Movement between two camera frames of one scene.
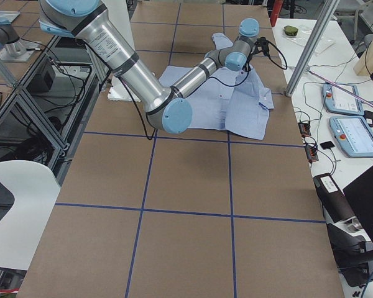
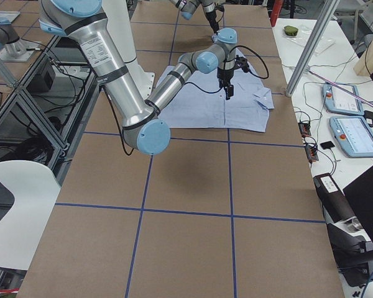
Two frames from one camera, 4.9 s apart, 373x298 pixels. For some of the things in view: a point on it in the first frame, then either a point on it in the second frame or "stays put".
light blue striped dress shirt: [231, 100] stays put
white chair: [35, 189] stays put
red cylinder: [276, 7] stays put
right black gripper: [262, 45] → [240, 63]
